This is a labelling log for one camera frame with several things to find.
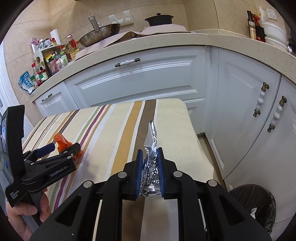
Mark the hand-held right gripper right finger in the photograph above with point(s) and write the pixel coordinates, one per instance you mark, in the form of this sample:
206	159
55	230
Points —
161	176

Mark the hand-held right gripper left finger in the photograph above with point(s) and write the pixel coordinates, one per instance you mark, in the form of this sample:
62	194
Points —
139	176

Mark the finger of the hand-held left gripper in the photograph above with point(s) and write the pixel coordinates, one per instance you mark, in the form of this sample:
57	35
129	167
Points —
46	149
71	150

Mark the orange plastic wrapper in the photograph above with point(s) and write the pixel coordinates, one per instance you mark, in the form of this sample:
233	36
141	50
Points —
61	142

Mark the foil wrapper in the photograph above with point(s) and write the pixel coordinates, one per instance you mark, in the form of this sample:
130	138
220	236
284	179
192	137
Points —
150	162

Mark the black lined trash bin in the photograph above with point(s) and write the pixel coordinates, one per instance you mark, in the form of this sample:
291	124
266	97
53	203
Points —
266	204

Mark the person's left hand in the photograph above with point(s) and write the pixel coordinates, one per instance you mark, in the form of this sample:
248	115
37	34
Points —
18	220

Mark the striped tablecloth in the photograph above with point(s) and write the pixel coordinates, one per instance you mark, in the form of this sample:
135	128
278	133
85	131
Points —
111	129

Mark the blue snack packet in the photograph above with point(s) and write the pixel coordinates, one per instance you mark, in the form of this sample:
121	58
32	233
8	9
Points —
26	82

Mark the cluster of condiment bottles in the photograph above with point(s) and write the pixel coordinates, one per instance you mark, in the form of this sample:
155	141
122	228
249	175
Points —
53	60

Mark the paper towel roll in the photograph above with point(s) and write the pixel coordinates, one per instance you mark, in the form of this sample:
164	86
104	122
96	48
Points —
55	37

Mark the steel wok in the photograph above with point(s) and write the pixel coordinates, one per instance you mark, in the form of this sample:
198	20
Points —
101	32

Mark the beige stove cover cloth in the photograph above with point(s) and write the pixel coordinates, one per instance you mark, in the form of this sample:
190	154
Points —
161	29

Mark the black lidded pot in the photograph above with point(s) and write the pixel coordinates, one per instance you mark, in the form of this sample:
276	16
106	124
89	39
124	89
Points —
159	20

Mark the dark oil bottle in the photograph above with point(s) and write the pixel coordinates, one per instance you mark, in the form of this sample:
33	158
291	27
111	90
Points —
251	25

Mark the red label bottle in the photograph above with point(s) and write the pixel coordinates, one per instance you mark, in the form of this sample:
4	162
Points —
260	30

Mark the white plastic bag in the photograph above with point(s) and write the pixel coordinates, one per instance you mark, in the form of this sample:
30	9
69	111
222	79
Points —
261	14

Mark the white wall rack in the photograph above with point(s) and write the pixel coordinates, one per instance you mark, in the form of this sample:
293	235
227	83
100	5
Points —
120	19

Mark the white wall socket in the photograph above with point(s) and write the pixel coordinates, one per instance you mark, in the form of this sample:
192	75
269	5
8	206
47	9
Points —
271	13

